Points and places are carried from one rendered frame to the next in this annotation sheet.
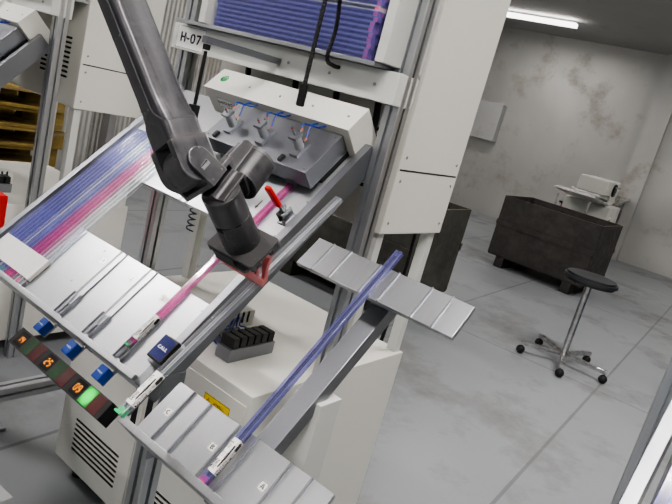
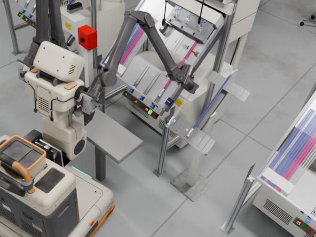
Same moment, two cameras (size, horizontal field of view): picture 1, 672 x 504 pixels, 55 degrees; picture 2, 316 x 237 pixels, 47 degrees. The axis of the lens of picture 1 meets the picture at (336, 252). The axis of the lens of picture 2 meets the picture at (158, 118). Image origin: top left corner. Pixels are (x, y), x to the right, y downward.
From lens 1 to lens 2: 1.41 m
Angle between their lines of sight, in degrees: 31
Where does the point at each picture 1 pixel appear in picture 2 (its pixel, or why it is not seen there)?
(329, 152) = (209, 31)
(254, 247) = (193, 88)
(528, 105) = not seen: outside the picture
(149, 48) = (164, 52)
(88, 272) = (139, 72)
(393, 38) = not seen: outside the picture
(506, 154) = not seen: outside the picture
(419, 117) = (240, 6)
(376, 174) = (225, 34)
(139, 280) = (155, 75)
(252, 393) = (190, 99)
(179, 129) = (174, 71)
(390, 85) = (228, 8)
